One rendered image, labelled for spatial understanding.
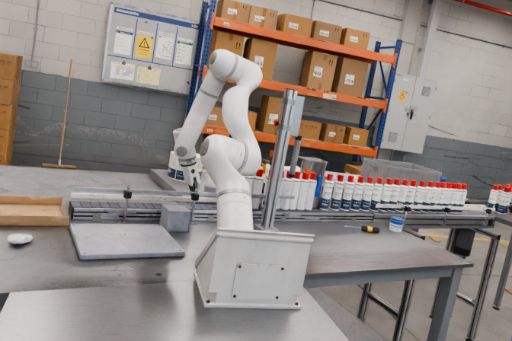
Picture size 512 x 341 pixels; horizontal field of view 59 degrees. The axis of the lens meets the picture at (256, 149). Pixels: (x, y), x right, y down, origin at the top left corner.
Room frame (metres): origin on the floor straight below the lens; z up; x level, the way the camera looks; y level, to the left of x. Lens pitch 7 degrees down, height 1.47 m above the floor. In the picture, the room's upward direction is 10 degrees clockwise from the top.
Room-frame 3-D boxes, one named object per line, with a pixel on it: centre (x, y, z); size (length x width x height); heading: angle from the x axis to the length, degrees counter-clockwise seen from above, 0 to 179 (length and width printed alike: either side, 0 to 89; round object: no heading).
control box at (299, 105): (2.20, -0.14, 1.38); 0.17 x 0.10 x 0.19; 175
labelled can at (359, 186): (2.58, -0.62, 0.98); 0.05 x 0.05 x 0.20
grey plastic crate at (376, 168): (4.16, -1.35, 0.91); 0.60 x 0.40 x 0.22; 112
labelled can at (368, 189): (2.62, -0.69, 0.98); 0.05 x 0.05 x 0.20
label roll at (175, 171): (2.66, 0.39, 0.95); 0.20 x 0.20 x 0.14
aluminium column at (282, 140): (2.12, -0.11, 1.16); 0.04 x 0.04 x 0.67; 30
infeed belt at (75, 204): (2.22, 0.00, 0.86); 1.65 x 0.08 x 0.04; 120
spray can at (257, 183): (2.24, -0.04, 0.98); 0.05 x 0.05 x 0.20
